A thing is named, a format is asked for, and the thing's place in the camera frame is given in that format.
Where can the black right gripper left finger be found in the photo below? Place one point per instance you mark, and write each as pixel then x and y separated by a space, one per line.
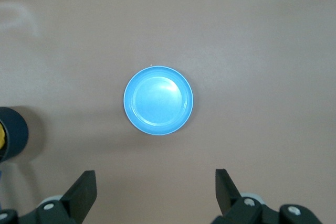
pixel 76 200

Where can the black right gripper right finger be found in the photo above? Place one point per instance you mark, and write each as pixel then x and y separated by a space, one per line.
pixel 231 203

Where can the yellow potato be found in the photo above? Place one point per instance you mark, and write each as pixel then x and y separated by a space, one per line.
pixel 1 136

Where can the blue round plate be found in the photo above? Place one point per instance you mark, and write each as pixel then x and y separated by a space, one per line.
pixel 158 100

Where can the brown table mat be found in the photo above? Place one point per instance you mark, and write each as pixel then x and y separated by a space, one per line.
pixel 236 51

